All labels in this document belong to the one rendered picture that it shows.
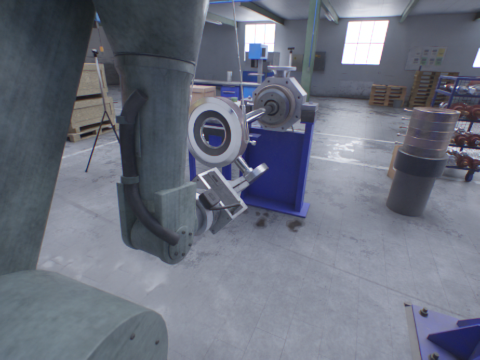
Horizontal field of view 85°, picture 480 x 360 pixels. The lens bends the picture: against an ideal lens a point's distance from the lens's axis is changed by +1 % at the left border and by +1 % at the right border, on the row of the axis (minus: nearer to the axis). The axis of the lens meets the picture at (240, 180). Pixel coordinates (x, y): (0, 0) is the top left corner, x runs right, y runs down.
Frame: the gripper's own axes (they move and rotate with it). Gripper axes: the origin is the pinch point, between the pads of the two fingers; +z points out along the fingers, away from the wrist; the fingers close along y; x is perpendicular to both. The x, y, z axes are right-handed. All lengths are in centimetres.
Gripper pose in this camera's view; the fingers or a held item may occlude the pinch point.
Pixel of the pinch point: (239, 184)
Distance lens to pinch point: 126.0
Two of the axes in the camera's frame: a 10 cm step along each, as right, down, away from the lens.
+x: -6.2, 5.7, 5.4
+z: 4.7, -2.7, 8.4
